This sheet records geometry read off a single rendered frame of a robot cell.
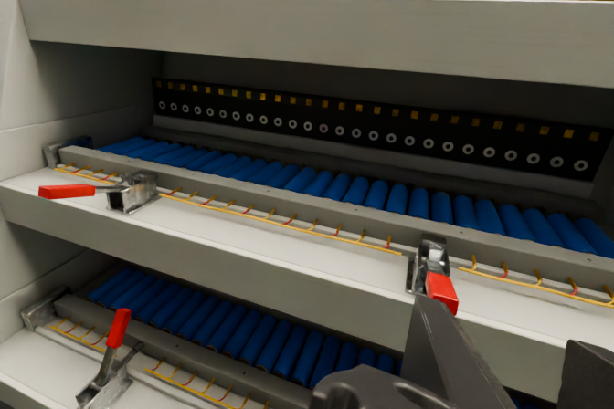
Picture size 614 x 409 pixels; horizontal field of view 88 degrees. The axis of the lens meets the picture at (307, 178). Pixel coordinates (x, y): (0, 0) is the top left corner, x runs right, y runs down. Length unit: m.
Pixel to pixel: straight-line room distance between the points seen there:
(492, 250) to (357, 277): 0.10
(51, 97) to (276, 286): 0.34
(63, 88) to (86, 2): 0.13
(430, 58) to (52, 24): 0.36
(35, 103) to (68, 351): 0.28
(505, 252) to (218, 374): 0.29
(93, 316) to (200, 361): 0.15
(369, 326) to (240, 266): 0.10
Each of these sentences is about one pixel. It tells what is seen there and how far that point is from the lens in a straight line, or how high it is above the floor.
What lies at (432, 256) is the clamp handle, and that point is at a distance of 0.23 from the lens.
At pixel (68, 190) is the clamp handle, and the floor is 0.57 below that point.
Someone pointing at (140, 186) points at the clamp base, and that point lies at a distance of 0.33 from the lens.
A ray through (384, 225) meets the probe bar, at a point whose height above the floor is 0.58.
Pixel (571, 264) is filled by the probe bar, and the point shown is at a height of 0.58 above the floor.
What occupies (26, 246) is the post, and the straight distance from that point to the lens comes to 0.50.
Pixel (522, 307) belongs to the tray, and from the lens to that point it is 0.27.
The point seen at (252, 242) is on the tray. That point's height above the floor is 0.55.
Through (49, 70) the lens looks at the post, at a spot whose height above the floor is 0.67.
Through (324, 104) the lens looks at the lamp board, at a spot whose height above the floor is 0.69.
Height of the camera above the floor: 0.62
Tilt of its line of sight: 3 degrees down
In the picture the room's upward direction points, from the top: 10 degrees clockwise
